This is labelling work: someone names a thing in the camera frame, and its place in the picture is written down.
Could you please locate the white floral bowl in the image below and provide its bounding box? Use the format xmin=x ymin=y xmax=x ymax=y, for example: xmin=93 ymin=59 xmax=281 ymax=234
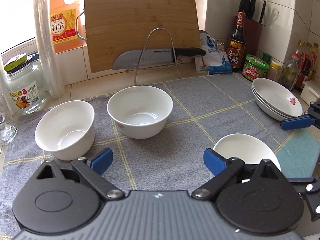
xmin=35 ymin=100 xmax=95 ymax=161
xmin=213 ymin=133 xmax=281 ymax=171

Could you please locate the white fruit plate back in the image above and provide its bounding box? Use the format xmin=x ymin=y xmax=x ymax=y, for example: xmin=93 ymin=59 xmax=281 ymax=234
xmin=251 ymin=89 xmax=291 ymax=122

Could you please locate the white fruit plate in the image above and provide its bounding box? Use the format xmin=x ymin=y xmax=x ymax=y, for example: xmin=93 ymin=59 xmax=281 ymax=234
xmin=251 ymin=89 xmax=291 ymax=122
xmin=251 ymin=86 xmax=297 ymax=120

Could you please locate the white plate with speckled centre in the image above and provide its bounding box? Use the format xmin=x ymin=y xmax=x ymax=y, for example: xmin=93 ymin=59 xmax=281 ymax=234
xmin=252 ymin=78 xmax=303 ymax=117

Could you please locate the white plastic lidded box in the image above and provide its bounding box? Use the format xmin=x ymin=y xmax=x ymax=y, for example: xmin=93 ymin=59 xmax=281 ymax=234
xmin=300 ymin=81 xmax=320 ymax=105

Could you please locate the clear bottle red cap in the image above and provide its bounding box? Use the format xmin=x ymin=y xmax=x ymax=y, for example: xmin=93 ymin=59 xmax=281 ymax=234
xmin=279 ymin=53 xmax=299 ymax=90

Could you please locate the yellow lidded spice jar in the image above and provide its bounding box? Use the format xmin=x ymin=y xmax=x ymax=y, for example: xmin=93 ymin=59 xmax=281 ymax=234
xmin=266 ymin=60 xmax=282 ymax=82

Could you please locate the red sauce bottle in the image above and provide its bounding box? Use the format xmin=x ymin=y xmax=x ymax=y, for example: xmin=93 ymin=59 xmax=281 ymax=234
xmin=295 ymin=42 xmax=319 ymax=92

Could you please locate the grey and teal checked towel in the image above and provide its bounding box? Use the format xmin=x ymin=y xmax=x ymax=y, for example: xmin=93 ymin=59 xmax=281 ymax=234
xmin=0 ymin=73 xmax=320 ymax=239

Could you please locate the white bowl back middle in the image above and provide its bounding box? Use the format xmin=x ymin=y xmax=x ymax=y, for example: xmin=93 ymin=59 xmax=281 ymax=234
xmin=107 ymin=86 xmax=173 ymax=139

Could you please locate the green lidded sauce jar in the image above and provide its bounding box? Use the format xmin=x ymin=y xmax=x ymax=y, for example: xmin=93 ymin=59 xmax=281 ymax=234
xmin=242 ymin=54 xmax=269 ymax=81

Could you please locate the oil bottle yellow cap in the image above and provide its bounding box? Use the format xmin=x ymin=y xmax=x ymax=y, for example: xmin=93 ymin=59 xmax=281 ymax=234
xmin=296 ymin=40 xmax=305 ymax=68

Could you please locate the clear glass mug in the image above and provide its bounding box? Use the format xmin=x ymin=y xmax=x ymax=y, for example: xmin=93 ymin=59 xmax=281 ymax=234
xmin=0 ymin=94 xmax=17 ymax=144

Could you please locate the dark vinegar bottle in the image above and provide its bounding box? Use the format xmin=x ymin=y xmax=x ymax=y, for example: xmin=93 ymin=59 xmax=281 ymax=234
xmin=227 ymin=12 xmax=246 ymax=72

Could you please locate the blue white salt bag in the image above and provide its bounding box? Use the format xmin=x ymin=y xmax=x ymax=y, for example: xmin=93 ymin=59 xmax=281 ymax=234
xmin=195 ymin=30 xmax=232 ymax=75

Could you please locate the glass jar green lid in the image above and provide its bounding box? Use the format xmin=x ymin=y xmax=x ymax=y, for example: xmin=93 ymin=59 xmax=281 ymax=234
xmin=4 ymin=53 xmax=47 ymax=115

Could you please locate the orange cooking wine jug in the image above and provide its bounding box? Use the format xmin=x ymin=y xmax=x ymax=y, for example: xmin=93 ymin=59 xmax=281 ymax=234
xmin=49 ymin=0 xmax=85 ymax=53

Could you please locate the bamboo cutting board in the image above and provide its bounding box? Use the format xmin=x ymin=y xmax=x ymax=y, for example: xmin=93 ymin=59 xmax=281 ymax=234
xmin=84 ymin=0 xmax=200 ymax=73

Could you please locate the plastic wrap roll tall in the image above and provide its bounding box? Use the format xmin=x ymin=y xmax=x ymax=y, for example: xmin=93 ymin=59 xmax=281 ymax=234
xmin=34 ymin=0 xmax=65 ymax=99

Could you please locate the steel wire board rack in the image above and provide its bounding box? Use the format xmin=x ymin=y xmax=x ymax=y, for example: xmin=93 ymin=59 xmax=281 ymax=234
xmin=133 ymin=27 xmax=183 ymax=86

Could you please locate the santoku knife black handle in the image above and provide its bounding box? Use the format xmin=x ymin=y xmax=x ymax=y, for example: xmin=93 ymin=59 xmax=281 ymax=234
xmin=112 ymin=48 xmax=206 ymax=70

